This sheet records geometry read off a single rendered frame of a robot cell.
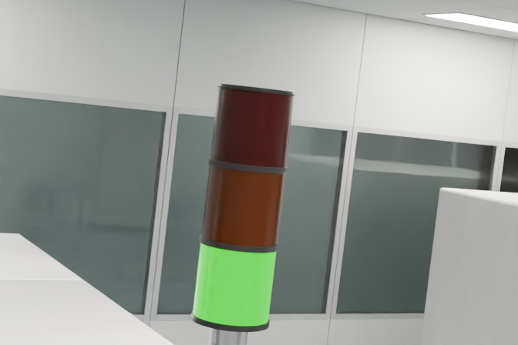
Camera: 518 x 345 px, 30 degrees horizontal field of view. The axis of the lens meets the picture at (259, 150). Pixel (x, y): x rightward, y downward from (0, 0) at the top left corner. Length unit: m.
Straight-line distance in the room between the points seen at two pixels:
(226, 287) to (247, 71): 5.08
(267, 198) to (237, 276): 0.05
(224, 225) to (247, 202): 0.02
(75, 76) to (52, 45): 0.20
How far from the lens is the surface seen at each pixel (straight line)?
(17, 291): 1.12
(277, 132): 0.60
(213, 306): 0.61
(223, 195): 0.60
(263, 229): 0.60
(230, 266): 0.60
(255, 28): 5.69
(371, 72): 6.11
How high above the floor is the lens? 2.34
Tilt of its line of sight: 3 degrees down
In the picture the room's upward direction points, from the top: 7 degrees clockwise
